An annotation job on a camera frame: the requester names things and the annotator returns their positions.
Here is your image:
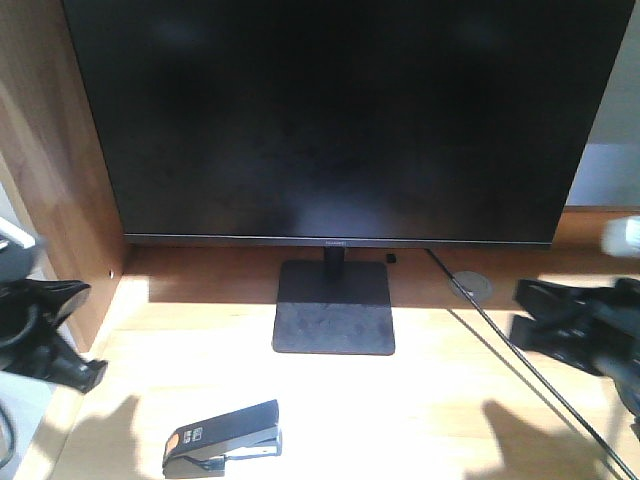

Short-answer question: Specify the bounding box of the black stapler with orange button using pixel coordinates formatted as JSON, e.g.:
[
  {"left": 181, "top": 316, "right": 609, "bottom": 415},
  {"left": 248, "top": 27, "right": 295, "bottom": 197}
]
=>
[{"left": 162, "top": 400, "right": 282, "bottom": 479}]

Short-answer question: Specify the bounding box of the black monitor cable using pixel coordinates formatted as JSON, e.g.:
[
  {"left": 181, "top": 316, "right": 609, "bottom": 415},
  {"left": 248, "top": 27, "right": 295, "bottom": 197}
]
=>
[{"left": 424, "top": 248, "right": 639, "bottom": 480}]

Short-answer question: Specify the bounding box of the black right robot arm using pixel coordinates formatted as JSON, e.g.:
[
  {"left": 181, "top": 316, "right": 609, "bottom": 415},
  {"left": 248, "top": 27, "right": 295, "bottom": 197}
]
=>
[{"left": 508, "top": 277, "right": 639, "bottom": 434}]

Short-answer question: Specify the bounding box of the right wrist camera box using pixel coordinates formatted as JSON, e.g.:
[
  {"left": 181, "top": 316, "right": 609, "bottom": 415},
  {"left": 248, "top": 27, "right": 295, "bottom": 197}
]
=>
[{"left": 601, "top": 215, "right": 639, "bottom": 258}]

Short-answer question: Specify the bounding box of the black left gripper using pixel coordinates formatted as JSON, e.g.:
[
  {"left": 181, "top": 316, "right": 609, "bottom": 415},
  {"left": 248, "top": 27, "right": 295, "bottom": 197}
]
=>
[{"left": 1, "top": 279, "right": 108, "bottom": 394}]

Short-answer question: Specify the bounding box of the black computer monitor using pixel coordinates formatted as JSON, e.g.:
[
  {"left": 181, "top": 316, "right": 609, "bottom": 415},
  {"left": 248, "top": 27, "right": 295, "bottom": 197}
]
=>
[{"left": 63, "top": 1, "right": 634, "bottom": 248}]

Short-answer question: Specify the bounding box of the grey desk cable grommet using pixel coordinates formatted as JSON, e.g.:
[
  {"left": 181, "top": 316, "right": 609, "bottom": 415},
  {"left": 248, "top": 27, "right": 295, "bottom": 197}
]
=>
[{"left": 449, "top": 271, "right": 494, "bottom": 303}]

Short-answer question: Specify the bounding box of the black monitor stand base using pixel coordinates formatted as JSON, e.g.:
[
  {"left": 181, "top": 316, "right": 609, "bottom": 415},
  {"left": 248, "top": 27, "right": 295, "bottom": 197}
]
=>
[{"left": 272, "top": 247, "right": 396, "bottom": 356}]

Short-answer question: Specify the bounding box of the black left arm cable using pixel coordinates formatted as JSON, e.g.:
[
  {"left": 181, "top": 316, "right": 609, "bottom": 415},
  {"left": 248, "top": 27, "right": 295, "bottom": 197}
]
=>
[{"left": 0, "top": 402, "right": 14, "bottom": 469}]

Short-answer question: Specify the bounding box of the wooden desk side panel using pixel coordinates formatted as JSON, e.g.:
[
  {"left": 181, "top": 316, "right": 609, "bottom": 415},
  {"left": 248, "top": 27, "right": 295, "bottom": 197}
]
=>
[{"left": 1, "top": 1, "right": 127, "bottom": 351}]

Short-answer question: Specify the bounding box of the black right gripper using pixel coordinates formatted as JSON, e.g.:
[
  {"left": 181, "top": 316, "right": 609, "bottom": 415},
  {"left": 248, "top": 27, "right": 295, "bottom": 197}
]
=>
[{"left": 508, "top": 277, "right": 639, "bottom": 380}]

